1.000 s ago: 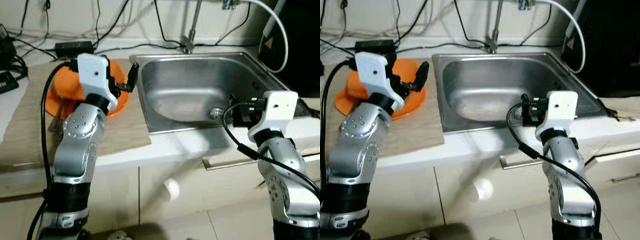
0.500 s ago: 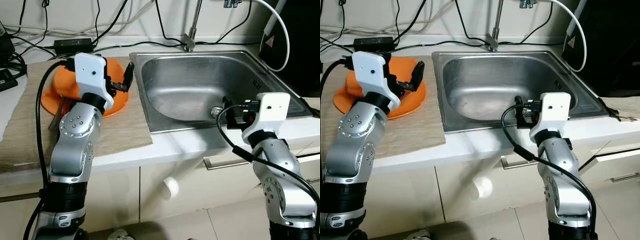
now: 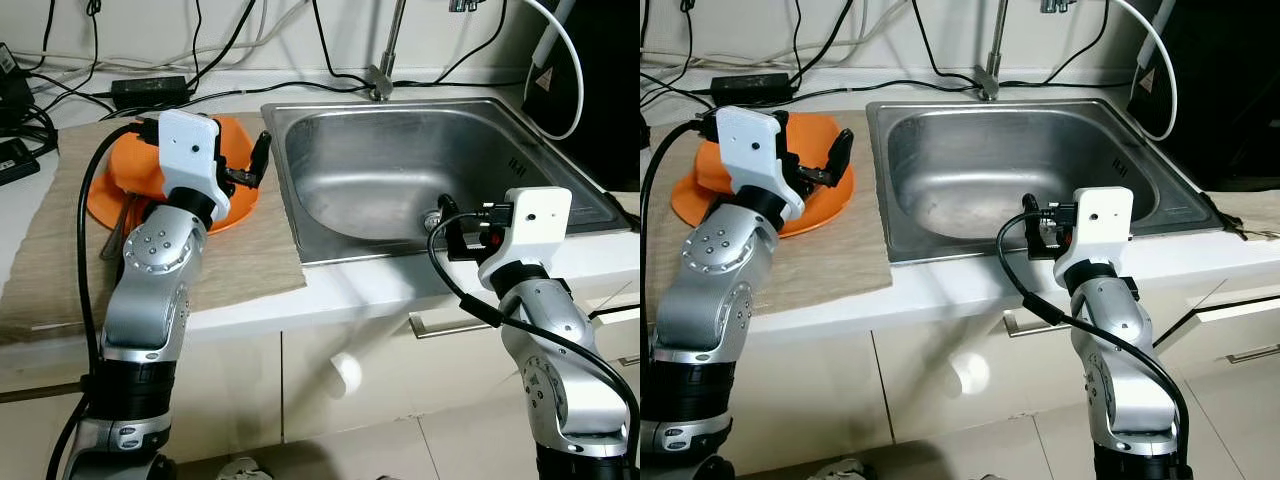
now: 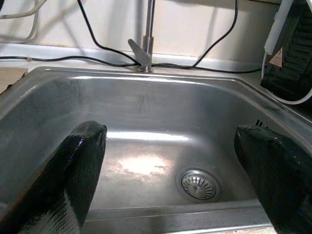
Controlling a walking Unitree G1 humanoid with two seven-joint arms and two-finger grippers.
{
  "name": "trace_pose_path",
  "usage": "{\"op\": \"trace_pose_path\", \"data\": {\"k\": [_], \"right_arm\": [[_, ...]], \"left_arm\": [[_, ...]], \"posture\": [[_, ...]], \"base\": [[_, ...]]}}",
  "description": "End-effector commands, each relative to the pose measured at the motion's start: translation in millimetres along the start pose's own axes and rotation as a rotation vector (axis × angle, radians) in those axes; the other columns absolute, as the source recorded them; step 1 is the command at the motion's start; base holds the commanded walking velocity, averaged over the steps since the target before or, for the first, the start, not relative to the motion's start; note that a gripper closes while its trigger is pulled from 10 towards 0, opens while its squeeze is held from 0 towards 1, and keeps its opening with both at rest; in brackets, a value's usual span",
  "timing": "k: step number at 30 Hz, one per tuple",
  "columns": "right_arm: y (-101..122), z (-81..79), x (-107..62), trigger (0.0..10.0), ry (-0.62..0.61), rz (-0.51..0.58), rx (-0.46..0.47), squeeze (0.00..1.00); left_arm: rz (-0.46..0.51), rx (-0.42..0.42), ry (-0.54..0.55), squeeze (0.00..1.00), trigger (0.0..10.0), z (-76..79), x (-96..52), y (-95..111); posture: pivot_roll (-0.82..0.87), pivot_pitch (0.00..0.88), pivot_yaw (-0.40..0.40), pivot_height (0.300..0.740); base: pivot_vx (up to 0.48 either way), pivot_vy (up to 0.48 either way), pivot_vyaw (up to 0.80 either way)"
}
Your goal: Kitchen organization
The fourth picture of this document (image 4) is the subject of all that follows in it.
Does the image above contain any black appliance with warning label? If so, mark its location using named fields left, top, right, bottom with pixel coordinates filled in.
left=259, top=0, right=312, bottom=103

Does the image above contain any black cable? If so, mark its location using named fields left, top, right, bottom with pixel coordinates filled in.
left=0, top=55, right=265, bottom=74
left=77, top=0, right=142, bottom=68
left=151, top=0, right=239, bottom=69

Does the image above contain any white cable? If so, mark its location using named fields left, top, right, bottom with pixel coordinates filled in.
left=0, top=0, right=42, bottom=42

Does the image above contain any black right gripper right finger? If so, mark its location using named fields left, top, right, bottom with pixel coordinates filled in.
left=233, top=119, right=312, bottom=234

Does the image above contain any stainless steel sink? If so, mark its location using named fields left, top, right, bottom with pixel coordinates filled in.
left=0, top=66, right=312, bottom=234

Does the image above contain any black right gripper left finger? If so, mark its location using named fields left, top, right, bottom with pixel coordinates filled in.
left=0, top=120, right=108, bottom=234

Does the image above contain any white hose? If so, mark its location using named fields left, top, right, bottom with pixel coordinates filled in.
left=261, top=0, right=312, bottom=106

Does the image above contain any steel drain strainer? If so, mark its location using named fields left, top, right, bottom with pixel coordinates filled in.
left=175, top=167, right=223, bottom=203

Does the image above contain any steel faucet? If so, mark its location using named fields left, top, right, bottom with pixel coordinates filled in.
left=127, top=0, right=156, bottom=74

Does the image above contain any beige woven mat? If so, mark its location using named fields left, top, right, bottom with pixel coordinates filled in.
left=0, top=67, right=29, bottom=95

